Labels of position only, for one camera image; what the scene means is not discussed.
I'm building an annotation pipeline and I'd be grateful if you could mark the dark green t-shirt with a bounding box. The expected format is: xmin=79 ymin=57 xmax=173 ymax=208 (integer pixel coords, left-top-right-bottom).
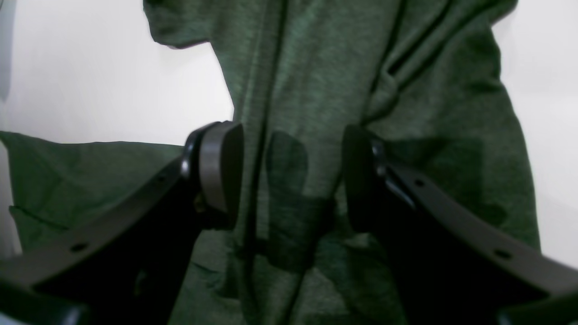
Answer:
xmin=1 ymin=0 xmax=541 ymax=325

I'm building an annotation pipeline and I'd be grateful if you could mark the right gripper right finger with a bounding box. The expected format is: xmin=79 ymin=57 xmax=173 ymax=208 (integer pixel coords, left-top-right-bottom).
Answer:
xmin=341 ymin=125 xmax=578 ymax=325

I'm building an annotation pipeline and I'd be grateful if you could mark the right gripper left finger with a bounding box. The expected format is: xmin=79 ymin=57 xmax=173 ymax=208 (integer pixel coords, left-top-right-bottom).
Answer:
xmin=0 ymin=121 xmax=244 ymax=325

